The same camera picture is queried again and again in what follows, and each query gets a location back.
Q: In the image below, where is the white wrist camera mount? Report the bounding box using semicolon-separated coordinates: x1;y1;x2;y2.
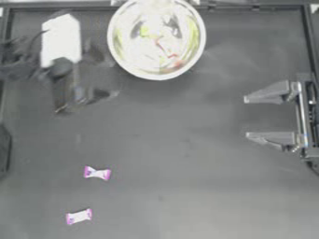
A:
40;12;84;69

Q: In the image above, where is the steel bowl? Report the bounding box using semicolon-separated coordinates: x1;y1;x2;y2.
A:
105;0;208;81

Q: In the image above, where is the red candy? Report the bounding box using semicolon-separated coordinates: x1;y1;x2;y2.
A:
153;36;180;61

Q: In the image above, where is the purple bow-shaped candy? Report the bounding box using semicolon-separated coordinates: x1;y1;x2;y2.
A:
83;165;112;182

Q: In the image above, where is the lime green candy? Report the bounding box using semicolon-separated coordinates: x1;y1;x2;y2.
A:
139;26;152;38

